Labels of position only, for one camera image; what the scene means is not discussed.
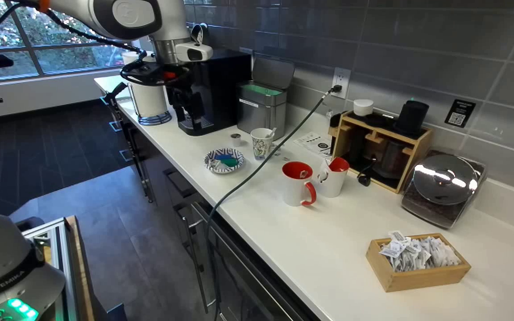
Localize black power cable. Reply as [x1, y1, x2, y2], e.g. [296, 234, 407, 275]
[201, 85, 344, 321]

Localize wooden organizer rack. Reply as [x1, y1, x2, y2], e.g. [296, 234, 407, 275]
[328, 113, 432, 193]

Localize steel pod container box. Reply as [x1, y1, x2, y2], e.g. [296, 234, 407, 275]
[237, 58, 294, 140]

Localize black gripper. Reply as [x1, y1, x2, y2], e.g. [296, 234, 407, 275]
[119, 60, 189, 86]

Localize patterned paper cup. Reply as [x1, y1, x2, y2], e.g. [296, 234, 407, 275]
[250, 129, 275, 161]

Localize white mug red interior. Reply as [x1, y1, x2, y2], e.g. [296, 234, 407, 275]
[317, 158, 349, 199]

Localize white paper towel roll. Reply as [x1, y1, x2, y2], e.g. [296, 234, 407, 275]
[132, 85, 171, 127]

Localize blue patterned paper plate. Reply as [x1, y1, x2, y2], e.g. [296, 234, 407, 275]
[203, 149, 244, 176]

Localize white wall outlet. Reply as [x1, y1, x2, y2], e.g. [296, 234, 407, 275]
[332, 69, 351, 99]

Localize aluminium frame cart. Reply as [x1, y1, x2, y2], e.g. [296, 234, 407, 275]
[19, 217, 103, 321]

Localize small black wall sign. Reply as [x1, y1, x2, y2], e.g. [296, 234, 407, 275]
[446, 101, 476, 129]

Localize black Keurig coffee maker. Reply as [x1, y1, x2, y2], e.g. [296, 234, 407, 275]
[166, 51, 251, 136]

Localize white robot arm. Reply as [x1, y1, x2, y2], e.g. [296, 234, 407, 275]
[0, 0, 189, 77]

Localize red and white mug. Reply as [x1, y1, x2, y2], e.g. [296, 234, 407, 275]
[282, 161, 317, 208]

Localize round steel kitchen scale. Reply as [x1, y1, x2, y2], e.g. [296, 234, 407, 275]
[401, 152, 485, 231]

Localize black cylinder jar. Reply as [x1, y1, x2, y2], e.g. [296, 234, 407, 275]
[394, 101, 428, 136]

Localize wooden box of sachets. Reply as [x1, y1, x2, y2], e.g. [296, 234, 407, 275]
[366, 233, 471, 293]

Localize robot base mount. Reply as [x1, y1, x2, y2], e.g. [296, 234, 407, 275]
[0, 215, 66, 321]

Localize small white cup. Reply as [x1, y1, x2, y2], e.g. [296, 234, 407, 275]
[353, 101, 373, 117]

